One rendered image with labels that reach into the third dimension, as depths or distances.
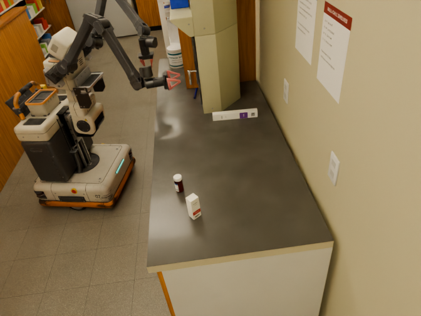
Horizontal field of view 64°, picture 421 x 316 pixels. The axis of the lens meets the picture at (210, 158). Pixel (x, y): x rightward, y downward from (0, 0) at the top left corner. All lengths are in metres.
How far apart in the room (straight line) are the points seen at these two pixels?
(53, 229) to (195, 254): 1.89
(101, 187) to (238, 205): 1.54
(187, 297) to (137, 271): 1.04
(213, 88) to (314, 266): 1.12
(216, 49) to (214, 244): 1.07
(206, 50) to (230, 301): 1.26
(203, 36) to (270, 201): 0.94
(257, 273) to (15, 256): 2.05
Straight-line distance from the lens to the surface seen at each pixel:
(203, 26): 1.87
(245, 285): 1.47
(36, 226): 3.13
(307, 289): 1.59
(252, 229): 1.36
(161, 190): 1.57
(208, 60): 1.93
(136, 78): 2.04
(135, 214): 2.85
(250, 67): 2.39
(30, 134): 2.74
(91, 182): 2.84
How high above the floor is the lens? 1.99
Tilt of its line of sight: 38 degrees down
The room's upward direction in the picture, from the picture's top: 7 degrees counter-clockwise
